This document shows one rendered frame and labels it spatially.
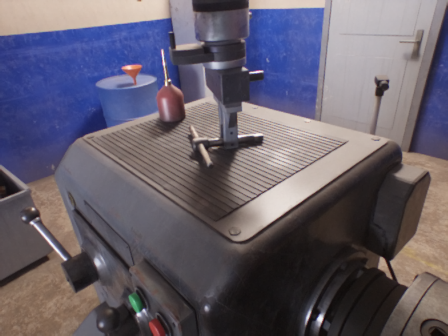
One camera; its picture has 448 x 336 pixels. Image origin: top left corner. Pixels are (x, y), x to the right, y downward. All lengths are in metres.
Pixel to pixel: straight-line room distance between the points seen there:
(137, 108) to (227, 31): 2.71
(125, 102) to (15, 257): 1.53
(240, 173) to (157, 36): 3.62
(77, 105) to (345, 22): 2.88
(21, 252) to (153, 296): 2.16
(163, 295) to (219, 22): 0.40
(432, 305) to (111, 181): 0.53
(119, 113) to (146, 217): 2.76
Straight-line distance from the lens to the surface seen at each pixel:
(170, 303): 0.45
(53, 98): 3.69
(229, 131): 0.60
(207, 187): 0.51
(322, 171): 0.56
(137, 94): 3.18
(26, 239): 2.55
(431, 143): 3.81
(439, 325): 0.55
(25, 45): 3.59
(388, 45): 3.70
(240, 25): 0.55
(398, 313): 0.54
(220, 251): 0.41
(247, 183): 0.51
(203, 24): 0.55
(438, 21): 3.54
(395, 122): 3.81
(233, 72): 0.53
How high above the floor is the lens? 1.61
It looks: 29 degrees down
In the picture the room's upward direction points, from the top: 4 degrees counter-clockwise
